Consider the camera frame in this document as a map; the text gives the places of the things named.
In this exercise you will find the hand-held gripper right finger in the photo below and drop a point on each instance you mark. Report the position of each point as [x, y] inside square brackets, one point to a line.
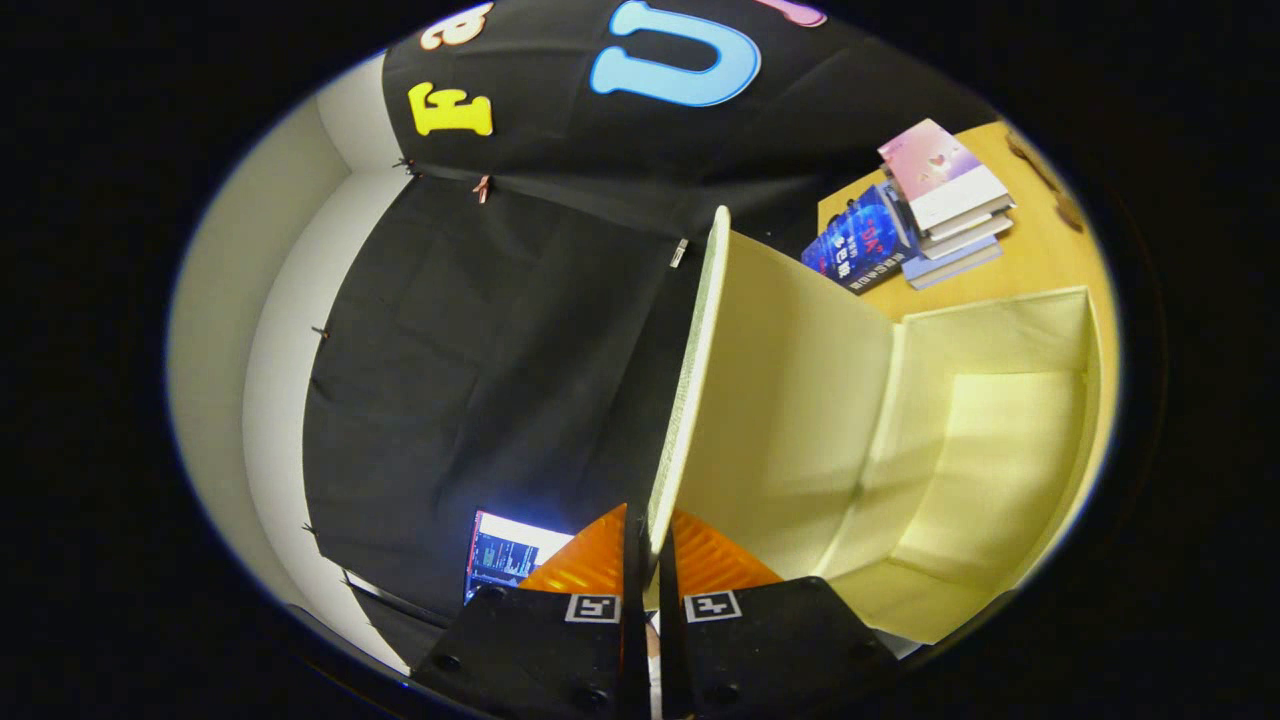
[668, 640]

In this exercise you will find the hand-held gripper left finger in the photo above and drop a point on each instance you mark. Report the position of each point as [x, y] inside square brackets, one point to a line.
[634, 640]

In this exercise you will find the pale green storage box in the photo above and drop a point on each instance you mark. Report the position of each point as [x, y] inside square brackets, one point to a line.
[800, 400]

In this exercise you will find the lit computer screen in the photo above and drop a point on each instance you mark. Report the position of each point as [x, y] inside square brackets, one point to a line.
[510, 555]

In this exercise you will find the black backdrop cloth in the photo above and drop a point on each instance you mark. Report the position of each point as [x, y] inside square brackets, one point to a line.
[450, 350]

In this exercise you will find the silver clip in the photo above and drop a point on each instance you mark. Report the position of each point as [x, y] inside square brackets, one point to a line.
[678, 252]

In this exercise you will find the light blue book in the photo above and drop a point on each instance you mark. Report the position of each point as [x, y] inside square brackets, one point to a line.
[950, 268]

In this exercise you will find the orange clip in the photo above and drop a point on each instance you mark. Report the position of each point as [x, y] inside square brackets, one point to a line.
[482, 188]

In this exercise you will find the white book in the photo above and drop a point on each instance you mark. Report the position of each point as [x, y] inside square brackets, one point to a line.
[970, 235]

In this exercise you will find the pink book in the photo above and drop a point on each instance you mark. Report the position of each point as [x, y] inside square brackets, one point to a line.
[935, 165]

